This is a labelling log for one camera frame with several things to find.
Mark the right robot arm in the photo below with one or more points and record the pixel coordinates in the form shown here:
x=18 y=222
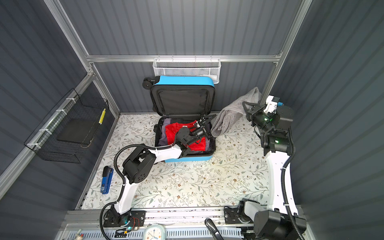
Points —
x=279 y=219

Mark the black handle tool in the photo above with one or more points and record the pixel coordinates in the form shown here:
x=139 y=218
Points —
x=213 y=229

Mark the blue flat object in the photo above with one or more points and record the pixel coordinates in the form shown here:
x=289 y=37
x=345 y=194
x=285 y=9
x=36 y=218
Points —
x=106 y=179

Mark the grey towel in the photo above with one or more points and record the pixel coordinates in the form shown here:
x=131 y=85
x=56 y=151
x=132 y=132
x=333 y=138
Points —
x=229 y=115

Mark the black wire wall basket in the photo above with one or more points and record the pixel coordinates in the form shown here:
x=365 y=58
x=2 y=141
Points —
x=69 y=132

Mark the yellow marker in basket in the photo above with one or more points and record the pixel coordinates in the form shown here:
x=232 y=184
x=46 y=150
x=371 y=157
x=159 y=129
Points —
x=102 y=116

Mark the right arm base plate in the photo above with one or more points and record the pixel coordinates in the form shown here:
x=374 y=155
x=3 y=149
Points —
x=234 y=216

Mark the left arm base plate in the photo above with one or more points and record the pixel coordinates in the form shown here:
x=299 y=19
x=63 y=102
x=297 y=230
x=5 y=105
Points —
x=131 y=219

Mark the blue hardshell suitcase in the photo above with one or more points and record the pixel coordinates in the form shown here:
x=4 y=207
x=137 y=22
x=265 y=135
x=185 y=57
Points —
x=183 y=100

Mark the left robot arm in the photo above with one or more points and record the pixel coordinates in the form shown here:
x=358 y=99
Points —
x=133 y=163

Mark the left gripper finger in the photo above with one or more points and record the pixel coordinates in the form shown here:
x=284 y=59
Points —
x=197 y=125
x=205 y=120

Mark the red t-shirt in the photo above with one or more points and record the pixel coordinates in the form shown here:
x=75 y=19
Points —
x=172 y=129

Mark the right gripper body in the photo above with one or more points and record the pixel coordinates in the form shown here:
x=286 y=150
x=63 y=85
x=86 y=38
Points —
x=258 y=118

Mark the small white clock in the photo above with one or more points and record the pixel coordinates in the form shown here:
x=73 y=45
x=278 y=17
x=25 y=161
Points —
x=155 y=232

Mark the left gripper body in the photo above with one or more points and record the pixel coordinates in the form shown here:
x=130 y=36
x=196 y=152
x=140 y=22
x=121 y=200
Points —
x=195 y=135

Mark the purple trousers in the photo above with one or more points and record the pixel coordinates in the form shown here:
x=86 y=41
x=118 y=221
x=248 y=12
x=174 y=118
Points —
x=163 y=141

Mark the white wire mesh basket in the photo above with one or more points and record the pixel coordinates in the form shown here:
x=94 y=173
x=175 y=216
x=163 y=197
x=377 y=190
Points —
x=188 y=67

